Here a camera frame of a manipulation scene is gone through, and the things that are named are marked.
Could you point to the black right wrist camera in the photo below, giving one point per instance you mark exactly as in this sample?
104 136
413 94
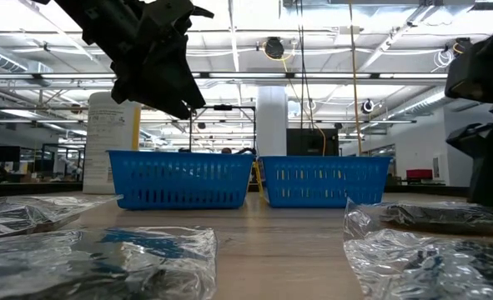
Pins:
484 71

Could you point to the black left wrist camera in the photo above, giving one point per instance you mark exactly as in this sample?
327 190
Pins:
167 16

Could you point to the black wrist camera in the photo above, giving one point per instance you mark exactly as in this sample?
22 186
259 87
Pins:
167 16
484 71

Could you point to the bagged dark blue sachet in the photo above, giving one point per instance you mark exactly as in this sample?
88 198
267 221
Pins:
104 262

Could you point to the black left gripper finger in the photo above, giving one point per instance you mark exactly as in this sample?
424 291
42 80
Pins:
158 87

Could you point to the white round pillar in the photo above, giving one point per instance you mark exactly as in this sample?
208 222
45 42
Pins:
271 121

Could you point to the white wipes canister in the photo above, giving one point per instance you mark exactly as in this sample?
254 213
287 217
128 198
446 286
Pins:
104 146

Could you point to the person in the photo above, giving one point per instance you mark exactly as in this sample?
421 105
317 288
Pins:
226 150

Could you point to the black monitor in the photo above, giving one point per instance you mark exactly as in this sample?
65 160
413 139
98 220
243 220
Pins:
4 153

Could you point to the black cabinet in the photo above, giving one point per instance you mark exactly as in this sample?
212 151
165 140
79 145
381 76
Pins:
313 141

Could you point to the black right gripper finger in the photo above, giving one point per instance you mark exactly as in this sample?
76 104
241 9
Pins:
492 166

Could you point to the blue slotted plastic basket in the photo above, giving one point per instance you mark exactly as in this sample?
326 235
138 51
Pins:
325 181
179 179

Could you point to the dark workbench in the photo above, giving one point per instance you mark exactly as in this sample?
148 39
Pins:
21 189

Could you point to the grey ceiling air duct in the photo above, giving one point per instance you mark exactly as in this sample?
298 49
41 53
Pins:
4 60

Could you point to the black metal frame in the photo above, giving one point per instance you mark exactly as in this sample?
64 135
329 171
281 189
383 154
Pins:
223 107

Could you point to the far left clear plastic bag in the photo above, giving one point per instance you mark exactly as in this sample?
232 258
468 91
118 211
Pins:
21 212

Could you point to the red box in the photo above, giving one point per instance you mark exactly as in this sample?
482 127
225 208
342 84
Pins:
419 174

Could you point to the clear bag with dark contents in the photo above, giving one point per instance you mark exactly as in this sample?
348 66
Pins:
417 266

